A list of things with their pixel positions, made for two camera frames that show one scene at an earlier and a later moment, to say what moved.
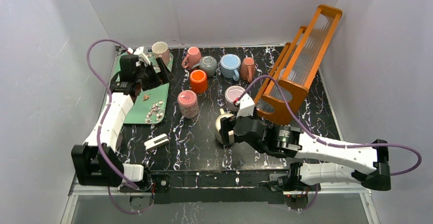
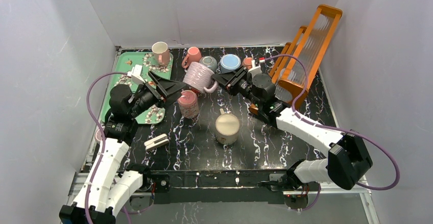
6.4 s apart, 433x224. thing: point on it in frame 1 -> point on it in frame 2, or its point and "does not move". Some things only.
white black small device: x=157 y=142 does not move
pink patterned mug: x=188 y=103 does not move
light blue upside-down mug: x=230 y=64 does not move
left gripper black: x=154 y=73 -> x=154 y=89
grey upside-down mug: x=208 y=63 does not move
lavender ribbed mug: x=231 y=93 -> x=198 y=76
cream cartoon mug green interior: x=218 y=128 does not move
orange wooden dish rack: x=295 y=67 does not move
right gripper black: x=231 y=129 -> x=232 y=81
